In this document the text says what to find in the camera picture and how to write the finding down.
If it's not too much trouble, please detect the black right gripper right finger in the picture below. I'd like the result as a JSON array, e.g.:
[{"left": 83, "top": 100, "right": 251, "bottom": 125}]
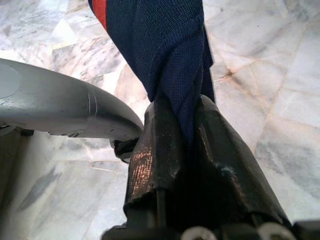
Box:
[{"left": 193, "top": 94, "right": 292, "bottom": 226}]

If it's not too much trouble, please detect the navy garment with red stripe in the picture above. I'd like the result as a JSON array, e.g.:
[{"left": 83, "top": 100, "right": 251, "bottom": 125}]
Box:
[{"left": 87, "top": 0, "right": 216, "bottom": 176}]

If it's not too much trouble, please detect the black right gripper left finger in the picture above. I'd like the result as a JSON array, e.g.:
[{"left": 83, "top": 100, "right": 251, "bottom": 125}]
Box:
[{"left": 123, "top": 97, "right": 187, "bottom": 226}]

